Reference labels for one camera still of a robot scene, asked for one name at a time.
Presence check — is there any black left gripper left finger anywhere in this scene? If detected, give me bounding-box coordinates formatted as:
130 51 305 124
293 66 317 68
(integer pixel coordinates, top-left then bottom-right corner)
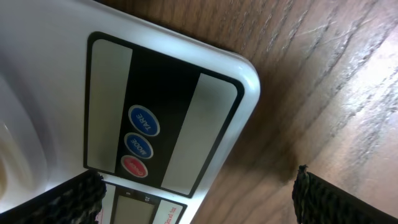
1 170 106 224

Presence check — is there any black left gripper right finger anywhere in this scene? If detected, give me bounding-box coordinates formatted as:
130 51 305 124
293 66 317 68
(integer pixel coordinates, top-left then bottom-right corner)
292 165 397 224

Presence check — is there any yellow plastic bowl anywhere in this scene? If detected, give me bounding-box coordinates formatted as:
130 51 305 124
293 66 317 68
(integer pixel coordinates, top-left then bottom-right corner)
1 121 17 198

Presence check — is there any white digital kitchen scale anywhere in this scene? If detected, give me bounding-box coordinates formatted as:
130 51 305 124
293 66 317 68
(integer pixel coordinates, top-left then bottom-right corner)
1 1 261 223

